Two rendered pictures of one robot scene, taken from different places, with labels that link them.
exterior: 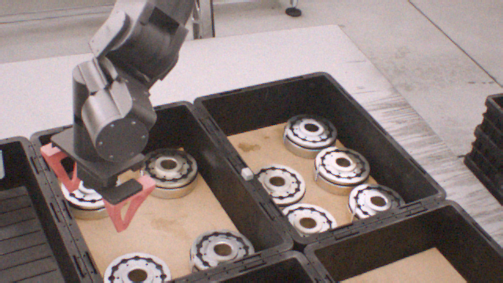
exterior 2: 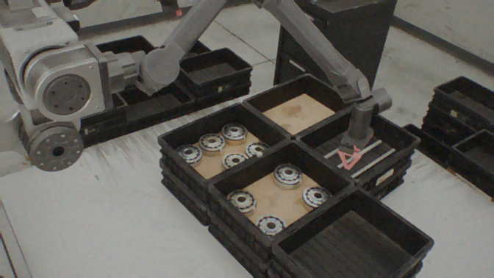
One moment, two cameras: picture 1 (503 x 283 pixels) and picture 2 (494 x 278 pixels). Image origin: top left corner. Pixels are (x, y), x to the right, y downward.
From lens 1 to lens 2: 1.70 m
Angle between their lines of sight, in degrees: 74
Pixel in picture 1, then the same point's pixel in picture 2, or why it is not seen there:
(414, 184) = (228, 114)
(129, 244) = (292, 211)
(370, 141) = (201, 127)
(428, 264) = not seen: hidden behind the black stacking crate
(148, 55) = not seen: hidden behind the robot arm
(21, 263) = (325, 247)
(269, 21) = not seen: outside the picture
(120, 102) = (381, 93)
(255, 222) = (275, 159)
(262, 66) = (61, 213)
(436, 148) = (137, 136)
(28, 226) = (301, 253)
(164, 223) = (272, 201)
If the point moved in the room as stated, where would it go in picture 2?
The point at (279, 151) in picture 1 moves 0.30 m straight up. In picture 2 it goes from (200, 169) to (201, 100)
